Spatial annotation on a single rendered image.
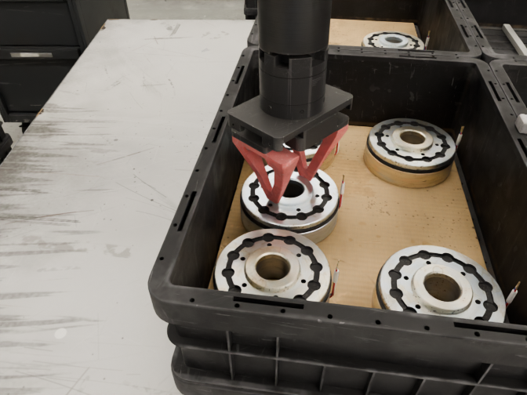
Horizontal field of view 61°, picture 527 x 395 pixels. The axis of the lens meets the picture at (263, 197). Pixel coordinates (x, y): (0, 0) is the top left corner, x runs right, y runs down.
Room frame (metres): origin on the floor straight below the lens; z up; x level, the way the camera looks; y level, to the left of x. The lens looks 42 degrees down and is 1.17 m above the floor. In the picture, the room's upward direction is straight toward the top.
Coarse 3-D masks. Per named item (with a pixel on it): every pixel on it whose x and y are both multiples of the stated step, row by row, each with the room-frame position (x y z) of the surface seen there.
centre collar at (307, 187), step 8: (296, 176) 0.37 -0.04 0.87; (272, 184) 0.36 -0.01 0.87; (296, 184) 0.36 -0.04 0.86; (304, 184) 0.36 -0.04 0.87; (304, 192) 0.34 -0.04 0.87; (312, 192) 0.34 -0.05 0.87; (280, 200) 0.33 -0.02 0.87; (288, 200) 0.33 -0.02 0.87; (296, 200) 0.33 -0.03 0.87; (304, 200) 0.33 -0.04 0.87
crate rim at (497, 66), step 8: (496, 64) 0.50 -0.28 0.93; (504, 64) 0.51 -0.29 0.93; (512, 64) 0.50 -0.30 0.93; (520, 64) 0.50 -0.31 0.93; (496, 72) 0.48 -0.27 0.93; (504, 72) 0.48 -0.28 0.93; (504, 80) 0.46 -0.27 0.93; (504, 88) 0.45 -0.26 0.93; (512, 88) 0.45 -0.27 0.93; (512, 96) 0.43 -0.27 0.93; (512, 104) 0.41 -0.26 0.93; (520, 104) 0.41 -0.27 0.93; (520, 112) 0.40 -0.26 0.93
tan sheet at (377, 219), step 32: (352, 128) 0.52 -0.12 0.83; (352, 160) 0.45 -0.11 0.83; (352, 192) 0.39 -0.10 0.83; (384, 192) 0.39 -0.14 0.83; (416, 192) 0.39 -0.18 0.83; (448, 192) 0.39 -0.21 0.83; (352, 224) 0.33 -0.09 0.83; (384, 224) 0.33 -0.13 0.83; (416, 224) 0.33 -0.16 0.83; (448, 224) 0.33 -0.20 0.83; (352, 256) 0.29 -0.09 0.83; (384, 256) 0.29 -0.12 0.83; (480, 256) 0.29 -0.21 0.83; (352, 288) 0.25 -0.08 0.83
